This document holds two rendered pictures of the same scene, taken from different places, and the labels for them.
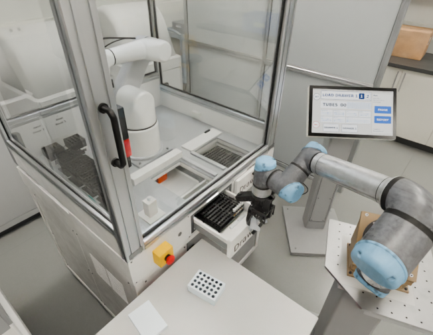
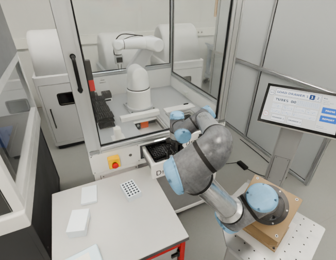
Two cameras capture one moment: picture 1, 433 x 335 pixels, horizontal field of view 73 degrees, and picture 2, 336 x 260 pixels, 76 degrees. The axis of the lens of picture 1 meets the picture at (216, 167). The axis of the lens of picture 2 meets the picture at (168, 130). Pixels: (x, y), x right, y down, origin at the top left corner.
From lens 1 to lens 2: 0.58 m
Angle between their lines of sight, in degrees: 22
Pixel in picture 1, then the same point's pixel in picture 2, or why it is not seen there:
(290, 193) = (178, 134)
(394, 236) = (181, 154)
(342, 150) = (291, 140)
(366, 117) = (312, 115)
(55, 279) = (86, 175)
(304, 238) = not seen: hidden behind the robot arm
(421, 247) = (195, 165)
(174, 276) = (118, 179)
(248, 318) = (144, 216)
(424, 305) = not seen: outside the picture
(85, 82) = (62, 40)
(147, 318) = (89, 193)
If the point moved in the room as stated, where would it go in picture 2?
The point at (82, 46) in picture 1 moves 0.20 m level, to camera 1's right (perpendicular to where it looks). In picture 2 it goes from (61, 21) to (96, 23)
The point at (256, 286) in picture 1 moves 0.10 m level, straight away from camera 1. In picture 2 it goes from (161, 201) to (172, 192)
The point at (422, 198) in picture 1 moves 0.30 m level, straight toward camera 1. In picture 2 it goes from (213, 135) to (111, 157)
